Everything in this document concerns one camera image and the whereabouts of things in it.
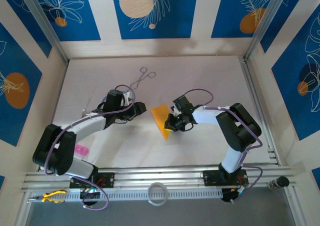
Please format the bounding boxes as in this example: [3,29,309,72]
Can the dark bottle with label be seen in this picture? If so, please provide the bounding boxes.
[267,176,290,191]

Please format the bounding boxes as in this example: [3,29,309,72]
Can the black electronics box with wires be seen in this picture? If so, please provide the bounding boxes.
[221,186,248,204]
[79,188,101,207]

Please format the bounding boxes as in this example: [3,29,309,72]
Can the white tape ring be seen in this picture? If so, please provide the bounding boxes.
[147,182,168,207]

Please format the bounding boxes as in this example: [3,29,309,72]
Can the thin metal forceps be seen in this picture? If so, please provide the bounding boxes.
[126,66,157,93]

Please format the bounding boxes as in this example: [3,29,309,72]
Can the aluminium frame post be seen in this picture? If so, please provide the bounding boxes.
[17,0,70,64]
[243,0,292,61]

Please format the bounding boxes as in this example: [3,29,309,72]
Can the aluminium table side rail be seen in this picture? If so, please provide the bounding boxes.
[237,55,280,166]

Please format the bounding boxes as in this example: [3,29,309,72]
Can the clear bag with pink label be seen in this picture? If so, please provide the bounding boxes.
[74,143,97,162]

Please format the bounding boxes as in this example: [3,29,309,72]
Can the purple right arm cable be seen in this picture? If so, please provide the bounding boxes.
[181,88,264,204]

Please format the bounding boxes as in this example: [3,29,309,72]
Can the yellow-handled pliers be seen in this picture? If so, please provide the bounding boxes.
[27,190,68,204]

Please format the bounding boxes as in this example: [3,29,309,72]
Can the grey slotted cable duct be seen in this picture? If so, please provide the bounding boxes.
[28,189,223,203]

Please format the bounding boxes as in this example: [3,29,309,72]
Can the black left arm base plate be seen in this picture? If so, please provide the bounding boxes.
[69,172,116,189]

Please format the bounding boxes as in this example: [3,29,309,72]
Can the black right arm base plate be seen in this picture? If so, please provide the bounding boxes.
[202,170,249,187]

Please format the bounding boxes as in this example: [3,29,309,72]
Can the aluminium mounting rail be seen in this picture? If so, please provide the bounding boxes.
[21,164,298,194]

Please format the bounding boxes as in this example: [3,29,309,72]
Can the orange square paper sheet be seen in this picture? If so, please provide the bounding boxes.
[150,103,176,142]

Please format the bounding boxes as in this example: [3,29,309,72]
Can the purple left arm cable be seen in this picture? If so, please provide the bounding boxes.
[44,84,136,211]

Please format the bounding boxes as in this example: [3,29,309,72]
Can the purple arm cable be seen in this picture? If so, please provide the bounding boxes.
[181,88,264,204]
[44,84,136,211]

